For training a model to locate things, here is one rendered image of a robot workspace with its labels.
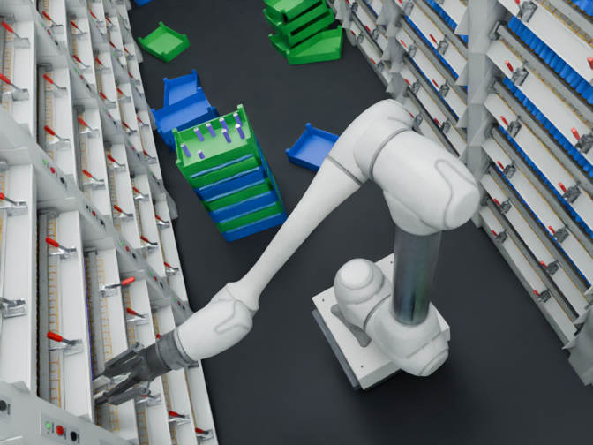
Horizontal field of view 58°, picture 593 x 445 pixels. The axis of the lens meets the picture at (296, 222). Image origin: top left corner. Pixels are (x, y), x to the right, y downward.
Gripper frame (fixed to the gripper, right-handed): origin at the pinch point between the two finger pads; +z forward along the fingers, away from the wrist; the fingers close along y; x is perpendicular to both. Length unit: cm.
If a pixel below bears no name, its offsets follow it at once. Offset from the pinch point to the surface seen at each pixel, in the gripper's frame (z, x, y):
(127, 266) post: -2, 19, -48
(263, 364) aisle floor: -13, 84, -28
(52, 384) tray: -0.6, -14.4, 2.3
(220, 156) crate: -38, 36, -89
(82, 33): -5, 7, -170
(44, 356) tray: -1.0, -16.9, -3.4
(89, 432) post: -6.9, -11.9, 15.0
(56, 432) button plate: -8.7, -23.4, 18.1
